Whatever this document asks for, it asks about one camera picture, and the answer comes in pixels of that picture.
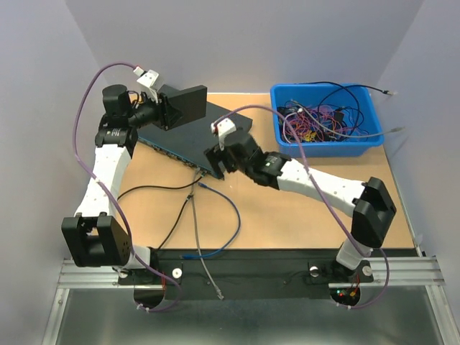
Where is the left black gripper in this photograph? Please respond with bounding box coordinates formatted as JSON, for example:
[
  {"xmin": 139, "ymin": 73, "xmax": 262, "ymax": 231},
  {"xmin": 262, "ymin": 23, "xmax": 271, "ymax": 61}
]
[{"xmin": 126, "ymin": 88, "xmax": 185, "ymax": 130}]

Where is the small black switch box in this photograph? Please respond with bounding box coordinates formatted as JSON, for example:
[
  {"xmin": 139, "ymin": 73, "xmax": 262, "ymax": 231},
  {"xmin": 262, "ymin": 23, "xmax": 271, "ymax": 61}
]
[{"xmin": 181, "ymin": 85, "xmax": 208, "ymax": 124}]

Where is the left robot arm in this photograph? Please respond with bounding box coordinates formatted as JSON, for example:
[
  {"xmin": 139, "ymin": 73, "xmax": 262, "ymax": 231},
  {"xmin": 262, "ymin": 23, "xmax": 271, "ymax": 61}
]
[{"xmin": 61, "ymin": 84, "xmax": 160, "ymax": 283}]

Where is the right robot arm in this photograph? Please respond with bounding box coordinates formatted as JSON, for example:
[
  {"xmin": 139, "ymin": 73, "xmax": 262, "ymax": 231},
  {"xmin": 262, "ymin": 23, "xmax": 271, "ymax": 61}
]
[{"xmin": 204, "ymin": 129, "xmax": 397, "ymax": 280}]

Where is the blue plastic bin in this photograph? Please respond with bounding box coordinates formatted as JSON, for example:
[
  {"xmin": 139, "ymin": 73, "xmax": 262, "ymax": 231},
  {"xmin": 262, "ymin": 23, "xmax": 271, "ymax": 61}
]
[{"xmin": 270, "ymin": 82, "xmax": 385, "ymax": 158}]

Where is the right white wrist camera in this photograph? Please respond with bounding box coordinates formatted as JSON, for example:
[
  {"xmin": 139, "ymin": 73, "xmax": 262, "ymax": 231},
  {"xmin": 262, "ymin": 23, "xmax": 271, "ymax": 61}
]
[{"xmin": 211, "ymin": 118, "xmax": 236, "ymax": 151}]

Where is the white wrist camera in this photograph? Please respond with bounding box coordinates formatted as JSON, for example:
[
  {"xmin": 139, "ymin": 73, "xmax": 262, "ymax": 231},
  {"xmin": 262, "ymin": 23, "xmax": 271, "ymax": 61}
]
[
  {"xmin": 211, "ymin": 118, "xmax": 236, "ymax": 151},
  {"xmin": 133, "ymin": 66, "xmax": 163, "ymax": 103}
]

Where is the large black network switch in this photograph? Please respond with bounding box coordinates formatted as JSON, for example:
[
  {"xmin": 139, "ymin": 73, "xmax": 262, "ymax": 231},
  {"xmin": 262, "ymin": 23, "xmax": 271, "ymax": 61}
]
[{"xmin": 138, "ymin": 102, "xmax": 253, "ymax": 180}]

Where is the blue ethernet cable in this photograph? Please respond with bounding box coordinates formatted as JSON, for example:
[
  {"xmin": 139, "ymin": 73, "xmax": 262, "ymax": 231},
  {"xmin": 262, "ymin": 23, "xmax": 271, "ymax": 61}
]
[{"xmin": 179, "ymin": 182, "xmax": 242, "ymax": 259}]

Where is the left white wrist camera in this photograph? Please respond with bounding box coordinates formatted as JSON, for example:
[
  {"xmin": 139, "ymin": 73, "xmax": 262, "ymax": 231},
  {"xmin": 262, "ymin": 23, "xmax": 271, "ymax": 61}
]
[{"xmin": 133, "ymin": 66, "xmax": 163, "ymax": 103}]

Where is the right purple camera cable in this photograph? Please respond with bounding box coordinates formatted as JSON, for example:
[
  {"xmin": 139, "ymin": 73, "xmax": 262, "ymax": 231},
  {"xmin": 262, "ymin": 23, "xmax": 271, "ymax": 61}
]
[{"xmin": 213, "ymin": 104, "xmax": 389, "ymax": 311}]

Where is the purple camera cable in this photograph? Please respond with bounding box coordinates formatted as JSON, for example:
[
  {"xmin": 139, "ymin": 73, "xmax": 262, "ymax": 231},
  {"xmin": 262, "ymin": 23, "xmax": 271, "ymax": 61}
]
[
  {"xmin": 73, "ymin": 62, "xmax": 183, "ymax": 313},
  {"xmin": 213, "ymin": 104, "xmax": 389, "ymax": 311}
]

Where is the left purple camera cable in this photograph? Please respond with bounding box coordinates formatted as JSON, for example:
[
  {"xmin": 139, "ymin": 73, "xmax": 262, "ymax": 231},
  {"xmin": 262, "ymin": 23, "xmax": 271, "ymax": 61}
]
[{"xmin": 73, "ymin": 62, "xmax": 183, "ymax": 313}]

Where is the tangled coloured wires bundle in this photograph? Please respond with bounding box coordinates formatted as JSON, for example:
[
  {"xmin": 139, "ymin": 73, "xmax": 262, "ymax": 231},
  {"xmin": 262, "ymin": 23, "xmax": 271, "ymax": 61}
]
[{"xmin": 276, "ymin": 98, "xmax": 370, "ymax": 144}]

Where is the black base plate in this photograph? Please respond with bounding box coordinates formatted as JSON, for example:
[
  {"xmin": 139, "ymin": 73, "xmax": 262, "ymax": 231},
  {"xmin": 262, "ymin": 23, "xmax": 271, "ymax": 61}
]
[{"xmin": 118, "ymin": 249, "xmax": 374, "ymax": 305}]

